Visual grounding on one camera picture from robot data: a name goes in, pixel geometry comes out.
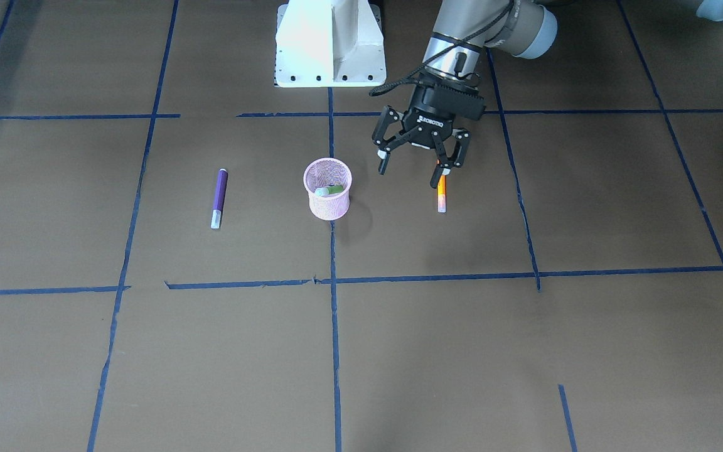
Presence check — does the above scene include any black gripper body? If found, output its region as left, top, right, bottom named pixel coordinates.
left=404, top=80, right=485, bottom=149

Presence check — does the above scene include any orange highlighter pen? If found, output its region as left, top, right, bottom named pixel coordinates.
left=436, top=169, right=447, bottom=213

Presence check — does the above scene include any green highlighter pen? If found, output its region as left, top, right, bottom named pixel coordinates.
left=314, top=184, right=345, bottom=198

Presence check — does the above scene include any purple highlighter pen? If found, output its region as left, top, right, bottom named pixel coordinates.
left=210, top=167, right=228, bottom=230

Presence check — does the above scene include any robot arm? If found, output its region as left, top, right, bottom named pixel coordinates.
left=369, top=1, right=559, bottom=188

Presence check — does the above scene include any pink mesh pen holder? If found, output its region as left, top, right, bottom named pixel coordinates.
left=303, top=158, right=353, bottom=221

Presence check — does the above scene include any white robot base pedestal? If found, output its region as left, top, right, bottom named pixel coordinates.
left=274, top=1, right=387, bottom=89

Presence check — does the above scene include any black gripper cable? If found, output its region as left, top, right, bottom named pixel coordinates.
left=369, top=0, right=516, bottom=97

